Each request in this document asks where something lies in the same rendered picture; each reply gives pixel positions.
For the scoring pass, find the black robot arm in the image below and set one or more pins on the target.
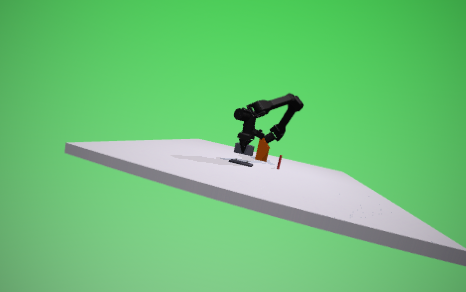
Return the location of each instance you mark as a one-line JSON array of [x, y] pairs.
[[263, 107]]

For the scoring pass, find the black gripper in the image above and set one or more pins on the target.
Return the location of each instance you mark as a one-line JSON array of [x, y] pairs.
[[245, 134]]

